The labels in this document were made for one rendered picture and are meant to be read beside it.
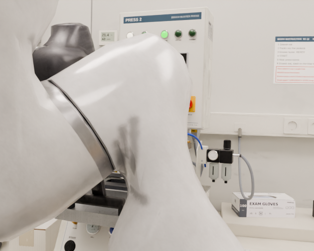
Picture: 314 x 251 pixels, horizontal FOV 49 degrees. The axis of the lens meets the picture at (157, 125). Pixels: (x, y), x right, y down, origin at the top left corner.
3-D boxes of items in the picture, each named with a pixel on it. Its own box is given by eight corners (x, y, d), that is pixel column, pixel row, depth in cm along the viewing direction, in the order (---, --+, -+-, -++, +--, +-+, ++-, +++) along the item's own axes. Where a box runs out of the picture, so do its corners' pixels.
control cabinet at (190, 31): (129, 177, 144) (132, 21, 140) (208, 185, 133) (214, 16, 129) (111, 186, 128) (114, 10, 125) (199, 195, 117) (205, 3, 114)
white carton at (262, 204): (231, 208, 150) (232, 191, 150) (283, 209, 151) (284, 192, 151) (238, 217, 138) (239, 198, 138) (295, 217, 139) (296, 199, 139)
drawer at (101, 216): (108, 194, 114) (109, 171, 114) (172, 202, 107) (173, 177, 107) (54, 222, 86) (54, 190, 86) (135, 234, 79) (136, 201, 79)
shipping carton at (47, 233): (36, 233, 127) (36, 209, 127) (69, 236, 125) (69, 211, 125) (6, 254, 109) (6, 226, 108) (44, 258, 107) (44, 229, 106)
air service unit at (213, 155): (198, 179, 123) (200, 137, 122) (240, 183, 118) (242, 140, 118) (195, 182, 118) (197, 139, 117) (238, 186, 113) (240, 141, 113)
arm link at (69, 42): (21, 105, 64) (69, 107, 61) (4, 33, 59) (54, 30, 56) (73, 79, 80) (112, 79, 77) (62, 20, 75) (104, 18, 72)
